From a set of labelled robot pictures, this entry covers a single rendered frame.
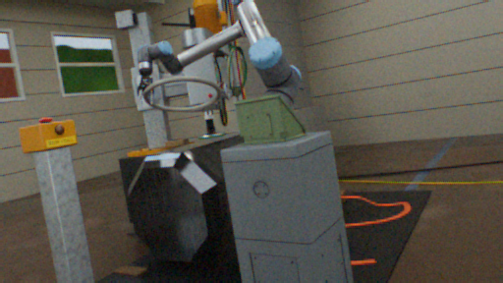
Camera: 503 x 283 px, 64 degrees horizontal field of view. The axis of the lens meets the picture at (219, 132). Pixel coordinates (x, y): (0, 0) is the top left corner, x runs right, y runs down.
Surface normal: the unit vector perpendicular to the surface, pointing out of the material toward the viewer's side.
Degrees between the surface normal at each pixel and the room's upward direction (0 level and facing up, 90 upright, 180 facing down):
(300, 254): 90
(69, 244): 90
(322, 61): 90
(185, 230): 90
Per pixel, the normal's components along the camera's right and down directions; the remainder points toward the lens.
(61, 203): 0.81, -0.11
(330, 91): -0.60, 0.14
